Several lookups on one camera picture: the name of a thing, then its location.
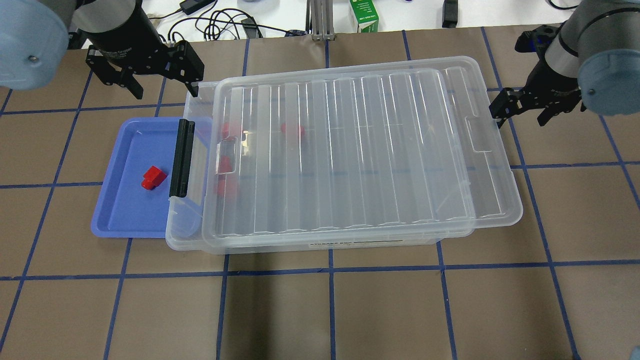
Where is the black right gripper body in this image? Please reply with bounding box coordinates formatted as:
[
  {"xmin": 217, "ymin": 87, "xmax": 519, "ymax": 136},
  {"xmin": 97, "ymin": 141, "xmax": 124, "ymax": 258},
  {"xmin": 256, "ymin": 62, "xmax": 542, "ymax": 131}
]
[{"xmin": 489, "ymin": 60, "xmax": 582, "ymax": 119}]

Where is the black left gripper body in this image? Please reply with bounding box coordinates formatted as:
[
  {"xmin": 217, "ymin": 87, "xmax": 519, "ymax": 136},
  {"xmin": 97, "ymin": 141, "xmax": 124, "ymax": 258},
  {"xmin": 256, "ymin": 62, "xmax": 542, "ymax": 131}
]
[{"xmin": 86, "ymin": 41, "xmax": 205, "ymax": 87}]

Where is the clear plastic box lid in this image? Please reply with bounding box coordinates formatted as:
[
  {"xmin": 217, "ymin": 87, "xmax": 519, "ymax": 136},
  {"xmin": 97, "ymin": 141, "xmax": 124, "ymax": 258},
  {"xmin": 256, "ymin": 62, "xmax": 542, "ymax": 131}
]
[{"xmin": 201, "ymin": 55, "xmax": 523, "ymax": 251}]

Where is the red block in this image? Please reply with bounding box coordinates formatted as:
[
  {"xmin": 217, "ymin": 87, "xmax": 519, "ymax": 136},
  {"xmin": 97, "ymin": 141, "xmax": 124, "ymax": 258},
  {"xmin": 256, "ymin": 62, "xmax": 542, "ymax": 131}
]
[
  {"xmin": 221, "ymin": 121, "xmax": 243, "ymax": 141},
  {"xmin": 279, "ymin": 122, "xmax": 306, "ymax": 141},
  {"xmin": 141, "ymin": 165, "xmax": 168, "ymax": 191},
  {"xmin": 215, "ymin": 175, "xmax": 238, "ymax": 199},
  {"xmin": 215, "ymin": 155, "xmax": 234, "ymax": 175}
]

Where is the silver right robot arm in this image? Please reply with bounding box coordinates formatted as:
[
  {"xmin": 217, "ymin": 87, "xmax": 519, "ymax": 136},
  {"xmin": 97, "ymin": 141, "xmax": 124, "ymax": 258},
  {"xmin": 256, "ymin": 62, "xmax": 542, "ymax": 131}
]
[{"xmin": 489, "ymin": 0, "xmax": 640, "ymax": 127}]

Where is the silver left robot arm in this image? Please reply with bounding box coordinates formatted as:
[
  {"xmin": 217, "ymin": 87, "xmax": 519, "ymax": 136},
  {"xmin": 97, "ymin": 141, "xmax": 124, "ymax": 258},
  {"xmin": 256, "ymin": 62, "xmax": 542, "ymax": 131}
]
[{"xmin": 0, "ymin": 0, "xmax": 205, "ymax": 100}]

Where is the blue plastic tray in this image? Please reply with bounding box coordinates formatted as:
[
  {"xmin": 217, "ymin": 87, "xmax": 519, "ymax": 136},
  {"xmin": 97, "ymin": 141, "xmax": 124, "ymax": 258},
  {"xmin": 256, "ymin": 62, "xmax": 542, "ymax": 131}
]
[{"xmin": 90, "ymin": 117, "xmax": 179, "ymax": 239}]

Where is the clear plastic storage box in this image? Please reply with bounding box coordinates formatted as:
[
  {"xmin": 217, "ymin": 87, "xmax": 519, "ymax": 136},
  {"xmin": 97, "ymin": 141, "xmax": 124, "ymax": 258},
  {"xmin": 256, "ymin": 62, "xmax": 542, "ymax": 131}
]
[{"xmin": 166, "ymin": 66, "xmax": 476, "ymax": 254}]

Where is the black power adapter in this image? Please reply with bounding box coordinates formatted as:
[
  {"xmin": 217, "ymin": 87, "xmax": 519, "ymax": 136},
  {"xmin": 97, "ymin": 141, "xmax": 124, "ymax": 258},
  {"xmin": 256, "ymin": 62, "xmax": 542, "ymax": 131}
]
[{"xmin": 179, "ymin": 0, "xmax": 216, "ymax": 15}]

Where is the green white carton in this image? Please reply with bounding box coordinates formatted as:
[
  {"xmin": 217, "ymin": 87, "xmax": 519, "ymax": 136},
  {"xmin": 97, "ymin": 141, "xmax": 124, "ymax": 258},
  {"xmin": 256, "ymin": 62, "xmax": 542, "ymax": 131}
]
[{"xmin": 348, "ymin": 0, "xmax": 380, "ymax": 34}]

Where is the black box latch handle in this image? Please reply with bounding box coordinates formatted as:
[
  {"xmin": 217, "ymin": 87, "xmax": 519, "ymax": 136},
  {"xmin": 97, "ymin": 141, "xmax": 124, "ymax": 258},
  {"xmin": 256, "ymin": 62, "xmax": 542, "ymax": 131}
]
[{"xmin": 169, "ymin": 118, "xmax": 195, "ymax": 198}]

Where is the aluminium frame post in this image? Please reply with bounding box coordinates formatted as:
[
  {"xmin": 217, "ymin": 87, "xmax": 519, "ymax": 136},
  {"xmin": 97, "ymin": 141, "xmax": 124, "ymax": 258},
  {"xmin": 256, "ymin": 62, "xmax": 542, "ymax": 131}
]
[{"xmin": 306, "ymin": 0, "xmax": 335, "ymax": 41}]

